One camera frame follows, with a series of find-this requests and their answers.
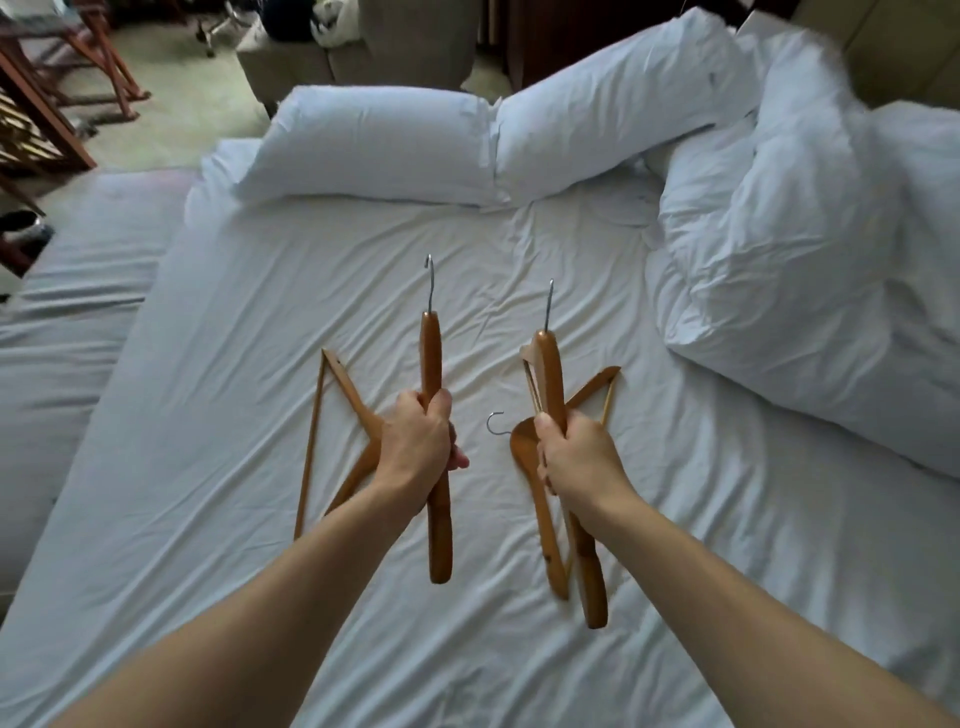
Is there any office chair wheeled base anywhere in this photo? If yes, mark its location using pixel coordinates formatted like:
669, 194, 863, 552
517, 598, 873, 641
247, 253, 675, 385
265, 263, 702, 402
195, 0, 240, 59

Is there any person's left forearm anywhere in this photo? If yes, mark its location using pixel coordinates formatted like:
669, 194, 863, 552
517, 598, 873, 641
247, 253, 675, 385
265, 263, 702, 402
45, 480, 418, 728

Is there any white duvet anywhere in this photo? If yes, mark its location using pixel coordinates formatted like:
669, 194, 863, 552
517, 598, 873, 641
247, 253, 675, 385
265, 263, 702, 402
643, 28, 960, 481

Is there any person's left hand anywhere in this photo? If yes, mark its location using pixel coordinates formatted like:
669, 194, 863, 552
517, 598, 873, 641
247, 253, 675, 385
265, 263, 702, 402
372, 387, 471, 517

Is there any white crumpled cloth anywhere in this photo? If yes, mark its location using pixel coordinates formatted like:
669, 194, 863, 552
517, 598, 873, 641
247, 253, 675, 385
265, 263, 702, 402
310, 0, 364, 51

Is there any white pillow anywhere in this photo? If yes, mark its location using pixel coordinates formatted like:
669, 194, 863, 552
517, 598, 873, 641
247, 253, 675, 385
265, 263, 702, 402
491, 6, 760, 208
234, 84, 502, 209

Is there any wooden slatted furniture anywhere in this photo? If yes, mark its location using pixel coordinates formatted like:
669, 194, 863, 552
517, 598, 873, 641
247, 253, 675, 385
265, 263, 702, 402
0, 46, 99, 215

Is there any person's right forearm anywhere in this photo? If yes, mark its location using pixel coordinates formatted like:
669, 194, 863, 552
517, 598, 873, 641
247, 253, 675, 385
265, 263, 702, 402
571, 491, 960, 728

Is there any white bed sheet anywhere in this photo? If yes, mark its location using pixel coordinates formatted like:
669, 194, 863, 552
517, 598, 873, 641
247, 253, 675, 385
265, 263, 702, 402
0, 138, 960, 728

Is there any black shoe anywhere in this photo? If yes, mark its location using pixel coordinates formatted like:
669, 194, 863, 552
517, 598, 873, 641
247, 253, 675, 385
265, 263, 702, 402
0, 209, 55, 260

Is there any dark wooden nightstand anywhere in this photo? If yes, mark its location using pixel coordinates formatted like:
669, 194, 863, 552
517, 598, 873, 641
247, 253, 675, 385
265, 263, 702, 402
507, 0, 796, 93

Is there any black bag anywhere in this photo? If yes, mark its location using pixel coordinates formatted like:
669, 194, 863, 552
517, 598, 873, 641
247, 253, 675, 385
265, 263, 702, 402
279, 0, 319, 44

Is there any beige armchair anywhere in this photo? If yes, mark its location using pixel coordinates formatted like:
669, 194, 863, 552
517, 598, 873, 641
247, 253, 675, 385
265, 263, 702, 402
235, 0, 483, 120

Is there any beige padded headboard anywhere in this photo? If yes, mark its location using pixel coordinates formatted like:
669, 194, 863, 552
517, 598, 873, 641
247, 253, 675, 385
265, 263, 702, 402
791, 0, 960, 111

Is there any person's right hand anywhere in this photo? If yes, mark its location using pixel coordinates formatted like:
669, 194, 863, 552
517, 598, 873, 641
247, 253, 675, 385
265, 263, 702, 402
533, 409, 640, 531

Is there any wooden folding luggage rack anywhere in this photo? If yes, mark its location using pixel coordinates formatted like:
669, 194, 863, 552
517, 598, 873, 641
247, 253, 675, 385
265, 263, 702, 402
0, 0, 152, 123

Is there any wooden clothes hanger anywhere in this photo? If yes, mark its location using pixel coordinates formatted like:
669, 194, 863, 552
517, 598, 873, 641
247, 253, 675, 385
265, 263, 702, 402
294, 348, 385, 541
418, 254, 455, 585
485, 365, 623, 602
519, 279, 609, 630

